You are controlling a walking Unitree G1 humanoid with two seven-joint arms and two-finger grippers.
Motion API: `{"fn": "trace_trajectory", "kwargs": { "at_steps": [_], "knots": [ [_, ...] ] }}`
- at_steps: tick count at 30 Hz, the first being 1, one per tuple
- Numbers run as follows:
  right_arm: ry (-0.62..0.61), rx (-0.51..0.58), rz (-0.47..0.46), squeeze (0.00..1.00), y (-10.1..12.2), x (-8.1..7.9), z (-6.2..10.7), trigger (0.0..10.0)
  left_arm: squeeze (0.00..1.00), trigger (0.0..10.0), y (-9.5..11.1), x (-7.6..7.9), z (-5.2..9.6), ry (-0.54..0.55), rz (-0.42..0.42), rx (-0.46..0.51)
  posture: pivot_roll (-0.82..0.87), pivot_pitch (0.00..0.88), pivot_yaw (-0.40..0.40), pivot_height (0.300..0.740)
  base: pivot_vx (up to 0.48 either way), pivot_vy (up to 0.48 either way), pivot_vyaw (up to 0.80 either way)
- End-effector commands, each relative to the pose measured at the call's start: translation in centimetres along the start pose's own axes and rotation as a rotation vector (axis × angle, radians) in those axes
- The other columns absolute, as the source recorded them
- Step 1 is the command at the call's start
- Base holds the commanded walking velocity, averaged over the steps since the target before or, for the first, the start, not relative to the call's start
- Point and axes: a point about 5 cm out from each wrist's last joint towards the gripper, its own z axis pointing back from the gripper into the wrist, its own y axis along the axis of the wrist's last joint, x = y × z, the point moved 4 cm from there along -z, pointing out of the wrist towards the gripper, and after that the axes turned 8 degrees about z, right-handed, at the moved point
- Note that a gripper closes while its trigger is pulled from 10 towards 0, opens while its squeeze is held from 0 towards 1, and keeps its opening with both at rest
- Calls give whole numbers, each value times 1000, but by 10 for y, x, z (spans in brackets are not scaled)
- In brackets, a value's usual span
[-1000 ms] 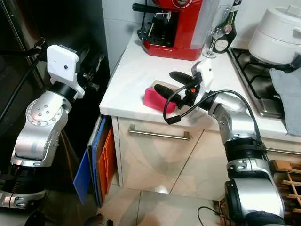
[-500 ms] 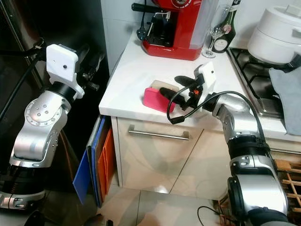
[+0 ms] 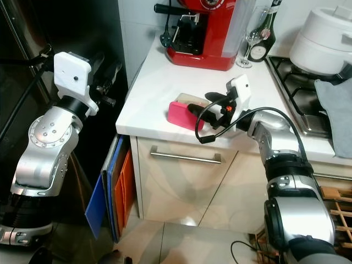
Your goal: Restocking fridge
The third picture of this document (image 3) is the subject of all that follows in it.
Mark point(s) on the clear container with pink lid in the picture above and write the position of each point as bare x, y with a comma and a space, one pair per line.
179, 115

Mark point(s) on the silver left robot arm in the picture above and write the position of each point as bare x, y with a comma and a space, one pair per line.
49, 137

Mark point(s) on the red coffee machine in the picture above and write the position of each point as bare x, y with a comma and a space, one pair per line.
214, 38

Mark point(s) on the dark green bottle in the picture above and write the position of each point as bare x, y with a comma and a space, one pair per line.
263, 52

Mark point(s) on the steel gas hob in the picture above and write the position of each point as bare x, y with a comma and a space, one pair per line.
291, 93

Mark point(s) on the clear wine glass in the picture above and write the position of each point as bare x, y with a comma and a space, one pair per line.
253, 33

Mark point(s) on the orange crate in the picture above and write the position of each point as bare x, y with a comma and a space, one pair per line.
127, 181

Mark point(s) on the grey cloth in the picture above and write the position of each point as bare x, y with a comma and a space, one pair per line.
335, 115

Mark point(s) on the blue flat board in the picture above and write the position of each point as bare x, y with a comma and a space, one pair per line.
99, 209

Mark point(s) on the wooden wine rack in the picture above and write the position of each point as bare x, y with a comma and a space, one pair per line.
335, 192

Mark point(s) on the grey robot torso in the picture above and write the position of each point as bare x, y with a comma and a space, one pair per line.
324, 256

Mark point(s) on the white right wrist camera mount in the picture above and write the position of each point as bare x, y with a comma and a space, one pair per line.
241, 93

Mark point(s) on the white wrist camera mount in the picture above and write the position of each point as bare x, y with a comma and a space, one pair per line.
71, 74
241, 93

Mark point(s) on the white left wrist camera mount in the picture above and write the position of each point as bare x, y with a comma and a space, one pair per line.
71, 74

